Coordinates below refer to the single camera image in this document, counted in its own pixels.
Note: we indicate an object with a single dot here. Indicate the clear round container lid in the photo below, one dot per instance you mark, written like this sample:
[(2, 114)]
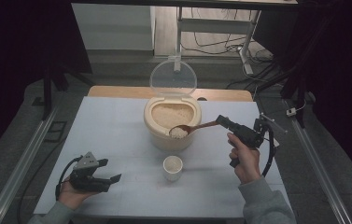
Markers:
[(173, 77)]

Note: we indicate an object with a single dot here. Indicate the black table grommet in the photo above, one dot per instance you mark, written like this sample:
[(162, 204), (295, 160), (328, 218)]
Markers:
[(202, 99)]

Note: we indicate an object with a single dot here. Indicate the large bed of uncooked rice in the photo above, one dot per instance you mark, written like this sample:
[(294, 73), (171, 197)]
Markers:
[(170, 113)]

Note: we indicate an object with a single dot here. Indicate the small rice filling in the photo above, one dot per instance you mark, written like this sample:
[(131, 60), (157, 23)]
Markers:
[(173, 163)]

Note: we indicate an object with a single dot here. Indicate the brown wooden spoon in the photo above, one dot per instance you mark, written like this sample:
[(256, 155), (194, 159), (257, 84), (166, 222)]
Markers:
[(201, 126)]

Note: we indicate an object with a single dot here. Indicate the person's left hand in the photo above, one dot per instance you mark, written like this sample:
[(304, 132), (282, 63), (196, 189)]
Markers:
[(72, 197)]

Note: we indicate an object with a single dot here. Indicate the white table mat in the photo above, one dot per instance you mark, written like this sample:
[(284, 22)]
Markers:
[(117, 130)]

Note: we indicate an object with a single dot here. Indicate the white cup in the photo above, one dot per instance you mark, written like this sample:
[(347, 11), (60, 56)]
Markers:
[(173, 174)]

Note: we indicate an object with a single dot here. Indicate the black metal stand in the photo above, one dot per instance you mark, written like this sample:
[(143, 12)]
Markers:
[(47, 93), (301, 93)]

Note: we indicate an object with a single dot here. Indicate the wooden table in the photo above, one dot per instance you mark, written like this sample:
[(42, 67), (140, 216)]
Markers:
[(117, 91)]

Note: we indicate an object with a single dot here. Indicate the white cabinet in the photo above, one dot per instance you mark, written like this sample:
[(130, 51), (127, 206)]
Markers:
[(111, 26)]

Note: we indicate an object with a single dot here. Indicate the beige round rice container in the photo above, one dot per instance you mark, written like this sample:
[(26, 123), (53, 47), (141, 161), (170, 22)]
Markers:
[(172, 144)]

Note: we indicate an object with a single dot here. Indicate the small white adapter box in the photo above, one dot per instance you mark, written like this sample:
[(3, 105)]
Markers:
[(291, 111)]

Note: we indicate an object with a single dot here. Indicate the aluminium rail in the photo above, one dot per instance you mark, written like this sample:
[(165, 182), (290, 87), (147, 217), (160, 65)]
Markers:
[(316, 161), (21, 168)]

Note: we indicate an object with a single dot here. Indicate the white paper tag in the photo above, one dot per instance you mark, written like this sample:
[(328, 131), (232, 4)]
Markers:
[(276, 142)]

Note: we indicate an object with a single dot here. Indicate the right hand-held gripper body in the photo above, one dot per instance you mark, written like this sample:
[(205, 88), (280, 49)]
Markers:
[(248, 135)]

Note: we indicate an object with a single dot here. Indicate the white desk frame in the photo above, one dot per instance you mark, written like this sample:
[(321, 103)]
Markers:
[(214, 25)]

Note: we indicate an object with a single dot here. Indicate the person's right hand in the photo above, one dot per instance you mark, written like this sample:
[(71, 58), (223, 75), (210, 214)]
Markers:
[(246, 163)]

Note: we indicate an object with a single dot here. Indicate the dark curtain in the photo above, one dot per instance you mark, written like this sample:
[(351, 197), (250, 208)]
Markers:
[(15, 62), (341, 77)]

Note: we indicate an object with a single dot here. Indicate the scooped rice clump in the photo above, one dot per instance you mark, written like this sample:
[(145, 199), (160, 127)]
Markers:
[(178, 133)]

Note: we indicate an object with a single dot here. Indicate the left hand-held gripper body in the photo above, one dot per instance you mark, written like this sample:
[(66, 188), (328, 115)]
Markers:
[(86, 163)]

